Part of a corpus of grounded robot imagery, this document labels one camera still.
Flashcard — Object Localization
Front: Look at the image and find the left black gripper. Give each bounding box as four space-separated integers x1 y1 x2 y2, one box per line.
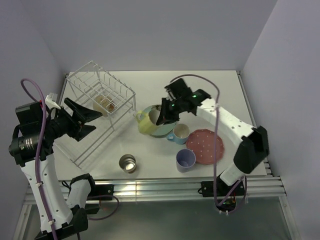
41 97 102 141

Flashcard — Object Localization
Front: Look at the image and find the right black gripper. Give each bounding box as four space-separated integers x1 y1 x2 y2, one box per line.
155 97 183 127

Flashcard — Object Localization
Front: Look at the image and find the yellow green mug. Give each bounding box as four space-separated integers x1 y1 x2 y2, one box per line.
135 109 162 135

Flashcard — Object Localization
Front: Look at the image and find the white floral bowl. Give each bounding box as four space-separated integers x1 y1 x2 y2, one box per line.
92 95 116 117

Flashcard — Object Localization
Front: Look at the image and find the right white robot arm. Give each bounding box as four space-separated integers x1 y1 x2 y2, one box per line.
156 76 270 195

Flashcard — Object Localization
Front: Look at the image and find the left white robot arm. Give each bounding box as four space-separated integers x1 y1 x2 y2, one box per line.
8 97 102 240

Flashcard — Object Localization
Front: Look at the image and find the teal floral plate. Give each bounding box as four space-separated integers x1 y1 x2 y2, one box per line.
143 104 177 137

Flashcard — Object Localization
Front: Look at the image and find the light blue mug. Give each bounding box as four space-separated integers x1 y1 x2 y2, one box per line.
166 123 190 145

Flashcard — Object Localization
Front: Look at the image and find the pink polka dot plate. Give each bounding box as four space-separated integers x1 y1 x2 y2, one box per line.
185 129 225 165

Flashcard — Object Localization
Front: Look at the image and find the lavender plastic cup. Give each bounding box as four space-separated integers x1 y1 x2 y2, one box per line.
176 149 196 173

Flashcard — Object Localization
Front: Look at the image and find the stainless steel cup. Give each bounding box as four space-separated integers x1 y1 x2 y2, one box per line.
118 154 137 174

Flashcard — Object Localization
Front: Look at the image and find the white wire dish rack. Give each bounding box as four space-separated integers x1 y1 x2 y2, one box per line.
55 61 137 170

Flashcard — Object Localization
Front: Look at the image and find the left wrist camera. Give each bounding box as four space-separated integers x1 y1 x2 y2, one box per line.
45 92 61 110

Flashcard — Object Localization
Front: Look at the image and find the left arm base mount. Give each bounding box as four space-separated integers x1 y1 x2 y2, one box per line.
84 183 115 216

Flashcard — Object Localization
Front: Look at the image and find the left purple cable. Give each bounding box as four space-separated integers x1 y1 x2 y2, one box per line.
20 78 120 240

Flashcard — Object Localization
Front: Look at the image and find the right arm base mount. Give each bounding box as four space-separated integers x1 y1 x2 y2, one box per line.
197 176 248 216

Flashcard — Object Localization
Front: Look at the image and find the aluminium frame rail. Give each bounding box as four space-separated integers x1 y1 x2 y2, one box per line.
22 176 287 205

